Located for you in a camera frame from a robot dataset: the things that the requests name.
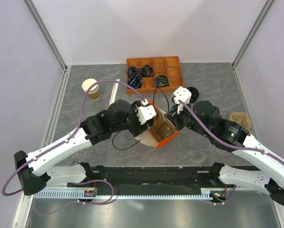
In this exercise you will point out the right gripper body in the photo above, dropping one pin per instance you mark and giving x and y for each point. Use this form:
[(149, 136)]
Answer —
[(185, 118)]

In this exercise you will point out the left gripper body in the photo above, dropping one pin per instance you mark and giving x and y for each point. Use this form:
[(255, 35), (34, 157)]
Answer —
[(136, 124)]

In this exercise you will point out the orange paper bag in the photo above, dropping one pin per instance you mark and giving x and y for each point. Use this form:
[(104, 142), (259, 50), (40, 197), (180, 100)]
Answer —
[(147, 138)]

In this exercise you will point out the cardboard cup carrier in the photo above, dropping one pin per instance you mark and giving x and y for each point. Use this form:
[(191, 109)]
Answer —
[(242, 119), (162, 129)]

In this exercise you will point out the stack of paper cups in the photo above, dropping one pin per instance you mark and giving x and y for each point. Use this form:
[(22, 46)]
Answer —
[(93, 90)]

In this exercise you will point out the stack of black lids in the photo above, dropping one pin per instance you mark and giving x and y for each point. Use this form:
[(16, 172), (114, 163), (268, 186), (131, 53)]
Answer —
[(194, 94)]

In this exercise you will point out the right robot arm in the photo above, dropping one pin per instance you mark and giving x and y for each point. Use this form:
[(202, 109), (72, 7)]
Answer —
[(205, 119)]

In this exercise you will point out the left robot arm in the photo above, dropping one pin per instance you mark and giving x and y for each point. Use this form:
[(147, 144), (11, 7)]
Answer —
[(39, 167)]

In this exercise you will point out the green yellow rolled tie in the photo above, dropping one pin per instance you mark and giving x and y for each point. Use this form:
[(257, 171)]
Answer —
[(161, 81)]

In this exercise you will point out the blue striped rolled tie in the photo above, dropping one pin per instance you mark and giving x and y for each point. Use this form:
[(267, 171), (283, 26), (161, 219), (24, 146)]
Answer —
[(135, 82)]

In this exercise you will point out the white wrapped straw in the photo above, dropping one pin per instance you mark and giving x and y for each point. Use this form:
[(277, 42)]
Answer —
[(113, 94)]

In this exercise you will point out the wooden compartment tray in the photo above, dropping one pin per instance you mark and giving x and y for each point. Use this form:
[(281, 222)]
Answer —
[(169, 66)]

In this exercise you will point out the dark patterned rolled tie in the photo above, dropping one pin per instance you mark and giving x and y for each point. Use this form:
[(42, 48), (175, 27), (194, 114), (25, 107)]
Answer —
[(133, 71)]

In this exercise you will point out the black brown rolled tie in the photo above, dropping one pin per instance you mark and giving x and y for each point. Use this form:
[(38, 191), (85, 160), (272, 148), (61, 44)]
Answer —
[(147, 71)]

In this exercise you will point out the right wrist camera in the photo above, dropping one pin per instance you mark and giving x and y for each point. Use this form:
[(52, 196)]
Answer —
[(181, 94)]

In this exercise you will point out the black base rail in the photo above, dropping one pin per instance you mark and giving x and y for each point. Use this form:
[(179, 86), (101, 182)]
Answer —
[(150, 181)]

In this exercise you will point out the white cable duct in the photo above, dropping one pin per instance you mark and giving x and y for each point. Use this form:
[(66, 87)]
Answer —
[(89, 195)]

